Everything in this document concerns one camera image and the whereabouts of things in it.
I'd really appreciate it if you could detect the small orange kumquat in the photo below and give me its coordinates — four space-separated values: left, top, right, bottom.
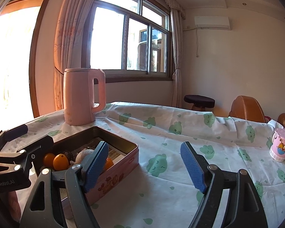
43 153 55 169
53 154 69 171

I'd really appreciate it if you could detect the large orange tangerine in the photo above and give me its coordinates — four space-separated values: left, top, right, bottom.
103 158 114 171

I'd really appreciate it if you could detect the dark purple passion fruit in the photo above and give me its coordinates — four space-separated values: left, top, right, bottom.
75 149 94 164

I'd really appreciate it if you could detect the person's hand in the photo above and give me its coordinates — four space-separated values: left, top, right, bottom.
0 191 21 222

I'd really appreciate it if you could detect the pink electric kettle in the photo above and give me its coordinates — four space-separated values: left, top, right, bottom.
63 68 106 126

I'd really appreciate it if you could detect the pink cartoon cup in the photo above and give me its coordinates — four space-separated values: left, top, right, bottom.
269 128 285 162

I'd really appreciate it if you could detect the white cloud-print tablecloth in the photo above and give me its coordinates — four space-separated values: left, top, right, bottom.
0 101 285 228

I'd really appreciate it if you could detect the pink rectangular tin box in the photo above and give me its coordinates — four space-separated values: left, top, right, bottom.
41 126 140 220

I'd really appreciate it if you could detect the brown leather armchair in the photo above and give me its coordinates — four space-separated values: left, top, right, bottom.
229 95 265 123

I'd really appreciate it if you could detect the dark round stool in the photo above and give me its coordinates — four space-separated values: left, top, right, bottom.
184 95 215 112

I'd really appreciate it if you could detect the pink left curtain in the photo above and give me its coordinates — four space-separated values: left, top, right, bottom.
54 0 94 110

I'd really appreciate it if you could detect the beige right curtain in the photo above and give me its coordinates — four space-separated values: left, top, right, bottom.
170 9 183 108

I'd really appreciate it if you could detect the window with metal frame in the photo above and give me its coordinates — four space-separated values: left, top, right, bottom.
82 0 173 82

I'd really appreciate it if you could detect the white wall air conditioner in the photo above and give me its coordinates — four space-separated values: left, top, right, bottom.
195 16 231 30

